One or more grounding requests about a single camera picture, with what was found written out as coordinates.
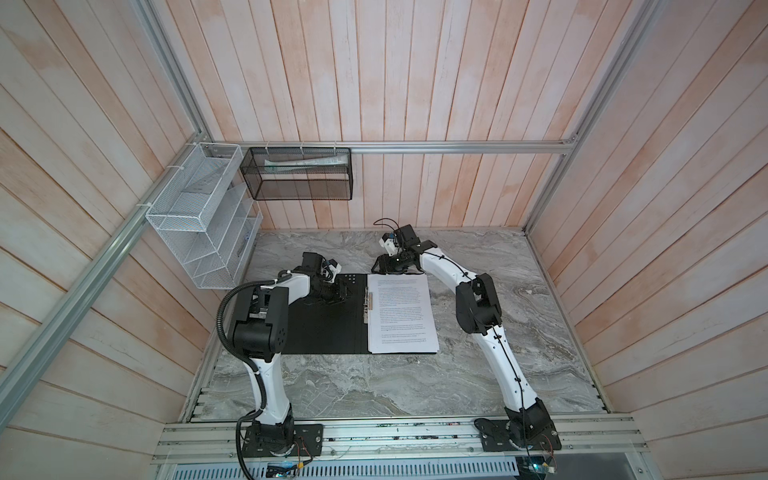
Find blue folder black inside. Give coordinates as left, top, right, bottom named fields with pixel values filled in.
left=284, top=274, right=371, bottom=355

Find printed paper sheet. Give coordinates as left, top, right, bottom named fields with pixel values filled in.
left=367, top=274, right=439, bottom=354

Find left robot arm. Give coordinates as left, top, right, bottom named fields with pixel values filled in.
left=217, top=252, right=345, bottom=457

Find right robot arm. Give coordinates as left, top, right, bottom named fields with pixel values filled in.
left=371, top=225, right=562, bottom=451

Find black mesh basket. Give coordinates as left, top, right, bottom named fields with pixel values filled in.
left=240, top=148, right=354, bottom=201

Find papers in black basket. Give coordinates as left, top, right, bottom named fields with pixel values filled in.
left=261, top=155, right=349, bottom=174

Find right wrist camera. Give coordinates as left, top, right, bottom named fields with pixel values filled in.
left=379, top=232, right=400, bottom=256

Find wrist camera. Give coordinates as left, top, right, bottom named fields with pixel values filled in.
left=321, top=259, right=342, bottom=283
left=379, top=232, right=400, bottom=256

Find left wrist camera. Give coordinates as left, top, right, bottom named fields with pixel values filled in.
left=321, top=259, right=342, bottom=283

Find black corrugated cable conduit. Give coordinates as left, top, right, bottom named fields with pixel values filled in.
left=215, top=279, right=277, bottom=480

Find aluminium frame bar back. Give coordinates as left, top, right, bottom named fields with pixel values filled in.
left=236, top=140, right=576, bottom=155

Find aluminium frame bar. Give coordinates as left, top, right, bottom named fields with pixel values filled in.
left=521, top=1, right=668, bottom=237
left=1, top=135, right=213, bottom=437
left=236, top=140, right=576, bottom=155

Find white wire mesh shelf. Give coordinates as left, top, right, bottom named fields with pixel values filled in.
left=146, top=143, right=263, bottom=290

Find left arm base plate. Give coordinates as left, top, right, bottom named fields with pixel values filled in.
left=241, top=422, right=324, bottom=458

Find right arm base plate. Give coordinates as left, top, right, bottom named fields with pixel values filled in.
left=473, top=418, right=562, bottom=452

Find aluminium front rail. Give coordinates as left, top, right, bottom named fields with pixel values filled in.
left=150, top=414, right=650, bottom=465

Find aluminium frame bar right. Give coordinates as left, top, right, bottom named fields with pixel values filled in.
left=521, top=1, right=668, bottom=237

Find aluminium frame bar left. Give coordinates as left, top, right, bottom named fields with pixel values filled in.
left=1, top=135, right=213, bottom=437

